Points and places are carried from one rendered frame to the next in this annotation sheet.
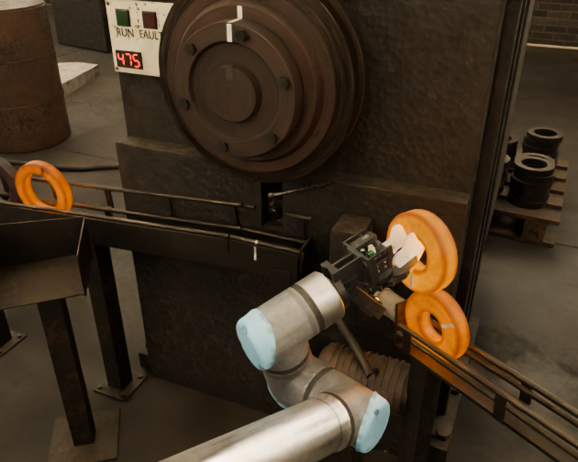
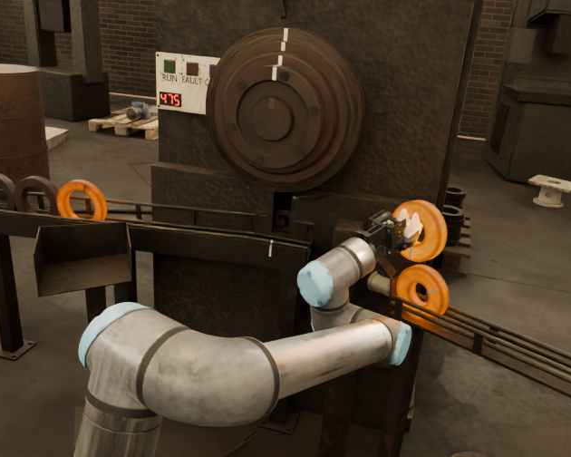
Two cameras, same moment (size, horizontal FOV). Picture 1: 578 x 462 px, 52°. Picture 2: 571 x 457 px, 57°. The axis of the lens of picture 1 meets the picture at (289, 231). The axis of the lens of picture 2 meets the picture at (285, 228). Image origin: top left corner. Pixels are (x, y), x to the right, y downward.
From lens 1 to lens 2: 39 cm
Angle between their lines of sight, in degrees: 11
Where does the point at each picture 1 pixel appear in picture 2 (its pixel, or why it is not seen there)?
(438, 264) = (434, 236)
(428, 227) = (427, 209)
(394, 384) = not seen: hidden behind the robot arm
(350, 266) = (379, 232)
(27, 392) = (44, 388)
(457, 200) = not seen: hidden behind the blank
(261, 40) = (299, 80)
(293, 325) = (343, 271)
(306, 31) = (329, 76)
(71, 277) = (116, 269)
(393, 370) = not seen: hidden behind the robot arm
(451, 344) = (436, 304)
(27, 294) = (82, 282)
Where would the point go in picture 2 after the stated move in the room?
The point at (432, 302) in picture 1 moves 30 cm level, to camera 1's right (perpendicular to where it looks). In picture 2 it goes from (420, 274) to (524, 275)
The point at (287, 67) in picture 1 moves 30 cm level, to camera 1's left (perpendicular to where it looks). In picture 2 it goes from (317, 99) to (203, 92)
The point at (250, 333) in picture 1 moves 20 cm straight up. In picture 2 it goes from (314, 275) to (324, 184)
